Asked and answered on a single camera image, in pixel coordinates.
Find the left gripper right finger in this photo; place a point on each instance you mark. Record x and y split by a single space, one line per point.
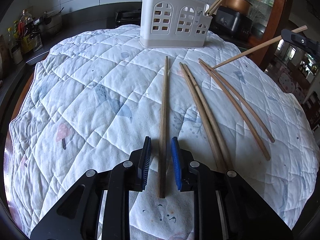
225 205

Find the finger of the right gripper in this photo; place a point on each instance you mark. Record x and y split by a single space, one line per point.
304 43

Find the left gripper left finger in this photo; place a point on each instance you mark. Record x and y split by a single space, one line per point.
97 204

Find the wooden glass cabinet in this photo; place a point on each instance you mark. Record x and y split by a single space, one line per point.
272 14

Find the black rice cooker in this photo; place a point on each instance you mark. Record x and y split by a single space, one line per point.
232 22

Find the copper coloured pot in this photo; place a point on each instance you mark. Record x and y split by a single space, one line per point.
241 6

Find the white quilted cloth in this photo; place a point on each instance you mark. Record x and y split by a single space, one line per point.
97 96

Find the white plastic utensil holder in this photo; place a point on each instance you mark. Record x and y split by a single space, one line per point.
174 23

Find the dark sauce bottle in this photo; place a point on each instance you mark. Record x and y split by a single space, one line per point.
14 48

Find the cooking oil bottle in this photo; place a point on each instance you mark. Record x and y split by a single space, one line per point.
25 28

